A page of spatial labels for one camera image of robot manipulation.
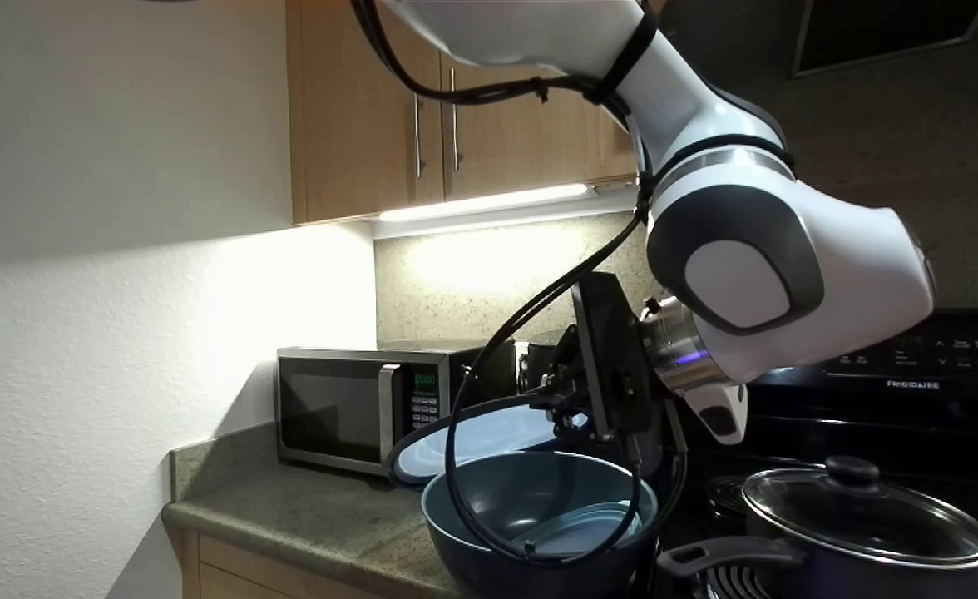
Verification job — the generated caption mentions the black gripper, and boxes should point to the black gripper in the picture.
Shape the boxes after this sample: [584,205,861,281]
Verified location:
[553,272,659,455]

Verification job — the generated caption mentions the large blue translucent lid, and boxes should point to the large blue translucent lid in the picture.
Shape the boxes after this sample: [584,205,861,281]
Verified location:
[388,402,555,485]

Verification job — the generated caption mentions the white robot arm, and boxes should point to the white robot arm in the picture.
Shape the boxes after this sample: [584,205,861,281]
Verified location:
[385,0,934,446]

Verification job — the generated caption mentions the dark blue bowl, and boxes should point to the dark blue bowl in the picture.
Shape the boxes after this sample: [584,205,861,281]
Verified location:
[418,454,659,599]

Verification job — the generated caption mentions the black pot with glass lid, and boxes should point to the black pot with glass lid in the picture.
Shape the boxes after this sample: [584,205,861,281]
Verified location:
[659,455,978,599]

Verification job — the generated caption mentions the black stainless microwave oven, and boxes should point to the black stainless microwave oven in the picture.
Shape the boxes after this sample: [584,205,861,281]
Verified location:
[272,344,516,478]

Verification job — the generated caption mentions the under-cabinet light strip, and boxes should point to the under-cabinet light strip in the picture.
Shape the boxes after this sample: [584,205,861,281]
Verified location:
[374,184,635,240]

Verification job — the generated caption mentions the black electric stove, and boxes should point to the black electric stove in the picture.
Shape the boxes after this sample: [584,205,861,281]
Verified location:
[664,307,978,599]

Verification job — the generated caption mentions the wooden upper cabinets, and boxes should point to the wooden upper cabinets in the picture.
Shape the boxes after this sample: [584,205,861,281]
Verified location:
[287,0,633,224]

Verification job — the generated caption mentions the black range hood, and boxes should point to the black range hood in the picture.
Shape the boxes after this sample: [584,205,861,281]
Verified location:
[654,0,978,107]

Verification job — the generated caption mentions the wooden lower cabinet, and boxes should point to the wooden lower cabinet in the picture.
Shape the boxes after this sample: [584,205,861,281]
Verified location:
[172,528,460,599]

